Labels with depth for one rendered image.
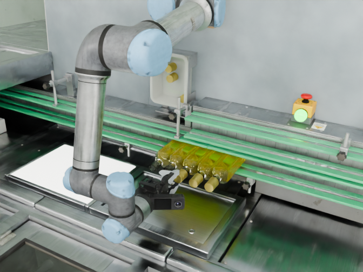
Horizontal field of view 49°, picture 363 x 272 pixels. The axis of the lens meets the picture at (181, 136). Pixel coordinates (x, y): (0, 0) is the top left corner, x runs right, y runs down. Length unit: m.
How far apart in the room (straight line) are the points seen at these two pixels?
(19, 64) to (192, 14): 1.03
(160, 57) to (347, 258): 0.87
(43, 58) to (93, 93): 1.04
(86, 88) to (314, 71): 0.82
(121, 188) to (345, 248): 0.78
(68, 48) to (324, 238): 1.42
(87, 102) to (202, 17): 0.45
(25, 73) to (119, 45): 1.10
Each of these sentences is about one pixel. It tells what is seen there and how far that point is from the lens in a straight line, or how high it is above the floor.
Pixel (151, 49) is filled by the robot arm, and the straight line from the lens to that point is 0.97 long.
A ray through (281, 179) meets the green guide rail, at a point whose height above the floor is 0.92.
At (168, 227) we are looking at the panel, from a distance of 1.36.
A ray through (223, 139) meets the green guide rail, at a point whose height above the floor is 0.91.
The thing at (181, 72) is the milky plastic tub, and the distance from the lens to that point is 1.68.
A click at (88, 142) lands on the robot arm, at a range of 1.11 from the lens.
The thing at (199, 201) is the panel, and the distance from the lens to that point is 1.49.
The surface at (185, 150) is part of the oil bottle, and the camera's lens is 1.49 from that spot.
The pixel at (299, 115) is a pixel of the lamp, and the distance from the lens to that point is 1.46.
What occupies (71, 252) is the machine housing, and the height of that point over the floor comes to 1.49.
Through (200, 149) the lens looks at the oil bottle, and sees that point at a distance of 1.51.
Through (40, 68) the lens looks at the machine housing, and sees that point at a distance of 2.10.
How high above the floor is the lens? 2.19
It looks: 53 degrees down
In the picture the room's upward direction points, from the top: 128 degrees counter-clockwise
